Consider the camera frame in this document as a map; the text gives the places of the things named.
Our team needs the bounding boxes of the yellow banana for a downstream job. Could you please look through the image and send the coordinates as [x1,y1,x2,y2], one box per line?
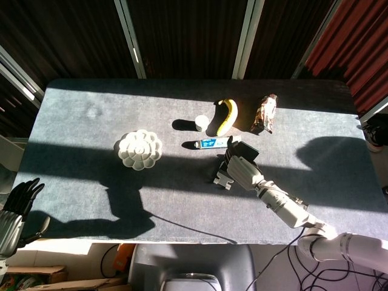
[214,98,239,137]

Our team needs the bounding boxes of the grey robot body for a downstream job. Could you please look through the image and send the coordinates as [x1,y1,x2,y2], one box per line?
[127,243,257,291]

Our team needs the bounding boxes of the red curtain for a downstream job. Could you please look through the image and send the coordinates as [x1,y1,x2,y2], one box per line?
[304,0,388,115]

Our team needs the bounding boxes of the dark brown curtain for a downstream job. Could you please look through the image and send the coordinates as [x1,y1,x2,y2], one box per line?
[0,0,334,137]

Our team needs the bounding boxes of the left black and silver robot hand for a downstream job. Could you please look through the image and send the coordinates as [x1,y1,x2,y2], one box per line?
[0,178,52,259]

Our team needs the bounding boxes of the crumpled brown snack bag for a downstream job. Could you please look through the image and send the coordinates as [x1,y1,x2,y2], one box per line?
[250,93,278,135]

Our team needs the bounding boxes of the white frame post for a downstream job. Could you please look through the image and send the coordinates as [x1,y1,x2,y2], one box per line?
[232,0,265,80]
[113,0,147,79]

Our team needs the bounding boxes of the grey frame post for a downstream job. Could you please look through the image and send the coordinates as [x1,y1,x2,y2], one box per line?
[290,0,341,79]

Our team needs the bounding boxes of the black cable loop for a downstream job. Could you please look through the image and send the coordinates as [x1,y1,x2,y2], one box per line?
[99,244,121,279]

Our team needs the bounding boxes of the tangled black cables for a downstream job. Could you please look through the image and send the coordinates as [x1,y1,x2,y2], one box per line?
[245,227,388,291]

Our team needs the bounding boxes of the black and white sneaker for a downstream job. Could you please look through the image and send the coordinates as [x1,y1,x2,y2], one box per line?
[361,113,388,153]

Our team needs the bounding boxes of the blue and white toothpaste tube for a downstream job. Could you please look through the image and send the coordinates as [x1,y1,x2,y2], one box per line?
[193,135,243,150]

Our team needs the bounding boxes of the white frame rail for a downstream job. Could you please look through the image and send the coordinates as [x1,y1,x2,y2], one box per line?
[0,45,45,109]

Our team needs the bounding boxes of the blue-grey table cloth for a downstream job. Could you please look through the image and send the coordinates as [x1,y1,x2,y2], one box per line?
[12,79,384,246]

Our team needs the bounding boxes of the brown cardboard box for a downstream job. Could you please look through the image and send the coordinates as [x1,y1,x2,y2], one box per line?
[5,264,69,286]

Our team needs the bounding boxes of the white plastic stand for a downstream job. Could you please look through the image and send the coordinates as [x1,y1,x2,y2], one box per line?
[213,159,235,191]

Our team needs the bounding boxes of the black smartphone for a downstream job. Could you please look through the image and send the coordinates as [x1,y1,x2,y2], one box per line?
[235,141,260,164]

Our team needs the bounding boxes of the small white cup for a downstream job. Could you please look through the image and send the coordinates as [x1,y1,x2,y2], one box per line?
[195,115,210,132]

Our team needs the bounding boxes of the flat cardboard sheet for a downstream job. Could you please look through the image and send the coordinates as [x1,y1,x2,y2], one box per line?
[21,276,132,291]

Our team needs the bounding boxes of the white flower-shaped palette tray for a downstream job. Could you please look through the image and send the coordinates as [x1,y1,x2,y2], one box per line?
[117,129,163,172]

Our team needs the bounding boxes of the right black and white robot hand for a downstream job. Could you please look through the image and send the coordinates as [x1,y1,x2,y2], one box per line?
[223,135,267,191]

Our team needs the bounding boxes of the orange object under table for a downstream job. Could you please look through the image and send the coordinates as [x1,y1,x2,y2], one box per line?
[112,243,136,272]

